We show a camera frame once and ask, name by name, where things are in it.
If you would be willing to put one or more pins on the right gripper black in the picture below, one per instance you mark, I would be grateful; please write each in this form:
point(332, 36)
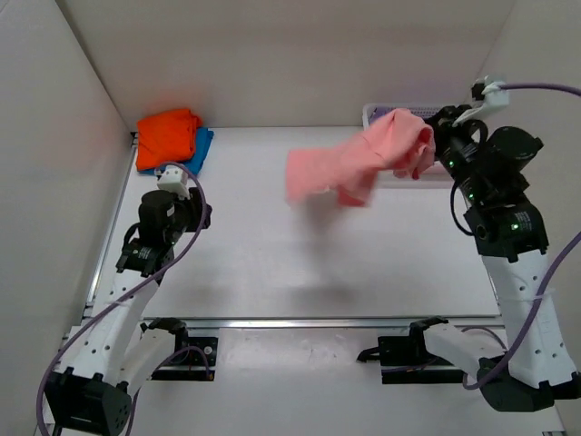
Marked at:
point(442, 120)

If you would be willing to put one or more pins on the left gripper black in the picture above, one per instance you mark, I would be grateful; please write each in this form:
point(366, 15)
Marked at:
point(197, 202)

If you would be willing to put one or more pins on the salmon pink t-shirt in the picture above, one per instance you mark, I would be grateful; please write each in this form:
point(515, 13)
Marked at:
point(398, 141)

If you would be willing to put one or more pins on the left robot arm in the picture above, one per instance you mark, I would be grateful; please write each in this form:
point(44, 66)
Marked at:
point(93, 382)

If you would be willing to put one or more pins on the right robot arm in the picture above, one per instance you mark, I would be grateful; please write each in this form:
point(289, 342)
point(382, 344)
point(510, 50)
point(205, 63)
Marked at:
point(511, 239)

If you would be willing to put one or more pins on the white plastic basket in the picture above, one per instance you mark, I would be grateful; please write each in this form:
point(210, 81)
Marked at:
point(435, 177)

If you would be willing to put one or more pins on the folded orange t-shirt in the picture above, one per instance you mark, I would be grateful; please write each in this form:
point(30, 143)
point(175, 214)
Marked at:
point(167, 136)

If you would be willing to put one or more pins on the folded blue t-shirt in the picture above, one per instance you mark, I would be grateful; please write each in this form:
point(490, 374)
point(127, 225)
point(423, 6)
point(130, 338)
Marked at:
point(204, 138)

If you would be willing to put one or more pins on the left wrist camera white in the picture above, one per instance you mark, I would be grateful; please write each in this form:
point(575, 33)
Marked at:
point(173, 179)

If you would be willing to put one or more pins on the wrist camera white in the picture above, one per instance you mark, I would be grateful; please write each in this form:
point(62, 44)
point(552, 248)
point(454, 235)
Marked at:
point(173, 179)
point(488, 97)

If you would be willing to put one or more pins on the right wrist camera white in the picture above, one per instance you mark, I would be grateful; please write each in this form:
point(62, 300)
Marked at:
point(488, 97)

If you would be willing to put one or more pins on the left aluminium rail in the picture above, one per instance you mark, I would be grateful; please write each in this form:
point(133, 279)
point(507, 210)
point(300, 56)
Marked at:
point(100, 267)

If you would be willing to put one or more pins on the aluminium rail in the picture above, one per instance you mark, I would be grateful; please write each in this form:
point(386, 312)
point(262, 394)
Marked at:
point(299, 323)
point(100, 267)

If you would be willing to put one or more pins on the front aluminium rail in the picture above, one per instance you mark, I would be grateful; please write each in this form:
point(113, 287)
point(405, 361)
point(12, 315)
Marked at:
point(299, 323)

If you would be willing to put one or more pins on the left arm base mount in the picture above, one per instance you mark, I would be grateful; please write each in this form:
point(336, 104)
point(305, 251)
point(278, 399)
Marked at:
point(194, 357)

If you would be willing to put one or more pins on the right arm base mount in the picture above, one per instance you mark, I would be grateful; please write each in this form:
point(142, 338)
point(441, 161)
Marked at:
point(403, 362)

